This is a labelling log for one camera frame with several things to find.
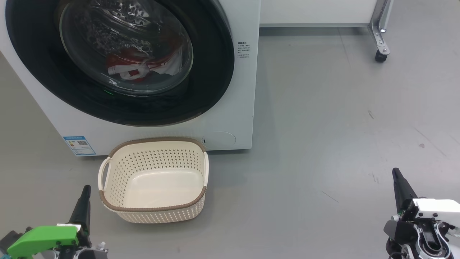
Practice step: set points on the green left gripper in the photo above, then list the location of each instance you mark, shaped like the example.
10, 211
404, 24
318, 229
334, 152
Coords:
43, 237

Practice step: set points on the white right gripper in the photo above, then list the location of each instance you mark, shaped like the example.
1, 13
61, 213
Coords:
436, 210

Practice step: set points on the red and white garment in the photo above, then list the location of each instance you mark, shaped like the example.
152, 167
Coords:
125, 59

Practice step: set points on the black round glass washer door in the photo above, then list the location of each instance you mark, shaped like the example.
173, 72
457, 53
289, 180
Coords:
36, 54

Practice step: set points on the cream perforated laundry basket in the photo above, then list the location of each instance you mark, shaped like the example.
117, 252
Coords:
158, 187

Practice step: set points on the white front-load washing machine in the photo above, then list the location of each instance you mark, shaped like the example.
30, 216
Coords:
230, 118

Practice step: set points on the blue energy label sticker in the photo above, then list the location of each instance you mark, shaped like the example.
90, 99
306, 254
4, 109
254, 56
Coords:
79, 145

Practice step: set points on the black caster wheel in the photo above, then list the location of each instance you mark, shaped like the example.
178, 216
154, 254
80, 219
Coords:
381, 57

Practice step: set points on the white partition panel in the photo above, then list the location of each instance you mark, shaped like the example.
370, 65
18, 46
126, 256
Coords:
316, 10

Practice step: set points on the metal partition leg bracket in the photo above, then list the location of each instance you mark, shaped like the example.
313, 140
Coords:
377, 32

